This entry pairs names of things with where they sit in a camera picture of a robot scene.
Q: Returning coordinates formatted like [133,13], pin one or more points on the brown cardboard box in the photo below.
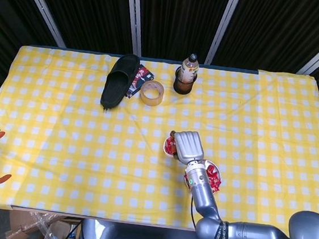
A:
[61,227]

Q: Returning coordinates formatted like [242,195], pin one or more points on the clear packing tape roll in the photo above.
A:
[150,101]

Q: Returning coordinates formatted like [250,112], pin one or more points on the yellow white checked tablecloth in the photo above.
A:
[88,146]

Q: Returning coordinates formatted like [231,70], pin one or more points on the round steel plate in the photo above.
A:
[217,165]

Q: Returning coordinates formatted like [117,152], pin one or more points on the black rubber slipper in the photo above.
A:
[118,81]

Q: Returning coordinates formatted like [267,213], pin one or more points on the plastic drink bottle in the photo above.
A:
[189,69]

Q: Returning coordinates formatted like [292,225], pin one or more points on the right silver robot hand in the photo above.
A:
[188,146]

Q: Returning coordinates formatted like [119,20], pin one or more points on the red candy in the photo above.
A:
[169,146]
[211,170]
[215,185]

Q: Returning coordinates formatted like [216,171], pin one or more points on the black mesh cup holder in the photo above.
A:
[182,89]

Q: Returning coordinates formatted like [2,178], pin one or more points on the white paper cup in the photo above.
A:
[165,151]

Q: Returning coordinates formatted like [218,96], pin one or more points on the clear plastic film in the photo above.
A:
[37,221]

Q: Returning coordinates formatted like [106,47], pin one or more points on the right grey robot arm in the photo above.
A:
[204,198]

